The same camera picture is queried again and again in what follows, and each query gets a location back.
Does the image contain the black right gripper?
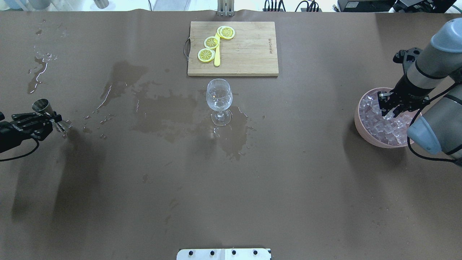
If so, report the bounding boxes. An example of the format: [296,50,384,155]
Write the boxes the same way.
[378,78,431,117]

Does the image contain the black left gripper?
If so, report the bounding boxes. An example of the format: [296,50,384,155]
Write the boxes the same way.
[0,113,63,153]

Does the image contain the steel double jigger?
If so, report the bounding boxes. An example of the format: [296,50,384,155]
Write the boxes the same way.
[32,98,71,133]

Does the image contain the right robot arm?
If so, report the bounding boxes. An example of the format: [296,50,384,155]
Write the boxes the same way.
[377,18,462,166]

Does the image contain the pink bowl of ice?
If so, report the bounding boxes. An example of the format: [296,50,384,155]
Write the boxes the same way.
[354,88,417,148]

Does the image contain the clear wine glass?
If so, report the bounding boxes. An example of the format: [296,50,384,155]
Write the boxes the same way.
[206,78,233,126]

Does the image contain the wooden cutting board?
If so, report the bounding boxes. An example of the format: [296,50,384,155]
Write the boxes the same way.
[187,21,279,77]

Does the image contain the yellow plastic knife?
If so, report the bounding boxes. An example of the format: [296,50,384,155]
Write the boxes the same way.
[213,33,221,67]

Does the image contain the lemon slice middle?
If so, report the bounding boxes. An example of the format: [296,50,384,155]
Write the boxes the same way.
[204,36,221,50]

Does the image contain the lemon slice far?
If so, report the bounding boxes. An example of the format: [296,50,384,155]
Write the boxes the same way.
[217,25,235,40]

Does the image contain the lemon slice near handle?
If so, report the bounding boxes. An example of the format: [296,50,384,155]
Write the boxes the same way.
[197,48,215,63]

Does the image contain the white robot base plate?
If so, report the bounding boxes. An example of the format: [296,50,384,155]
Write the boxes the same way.
[176,247,272,260]

